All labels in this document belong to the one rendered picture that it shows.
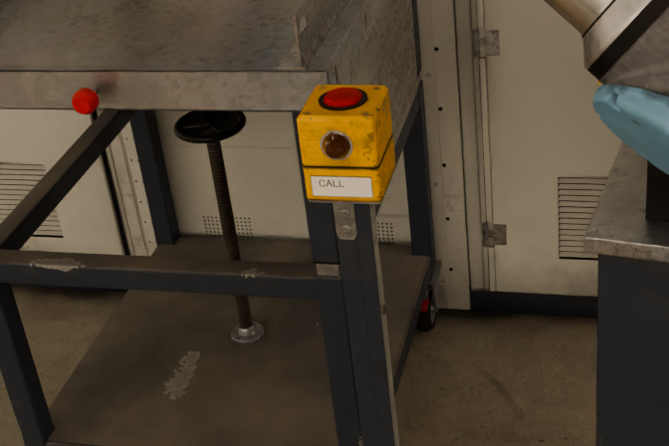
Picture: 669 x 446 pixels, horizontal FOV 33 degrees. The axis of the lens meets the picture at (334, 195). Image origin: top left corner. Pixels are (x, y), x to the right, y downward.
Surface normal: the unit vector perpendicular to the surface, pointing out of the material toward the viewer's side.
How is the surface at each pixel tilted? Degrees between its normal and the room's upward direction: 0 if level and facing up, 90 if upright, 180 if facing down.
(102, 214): 90
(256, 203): 90
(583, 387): 0
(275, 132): 90
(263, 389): 0
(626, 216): 0
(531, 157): 90
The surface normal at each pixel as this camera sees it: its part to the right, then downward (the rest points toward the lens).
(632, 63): -0.56, 0.55
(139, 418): -0.11, -0.86
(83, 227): -0.24, 0.51
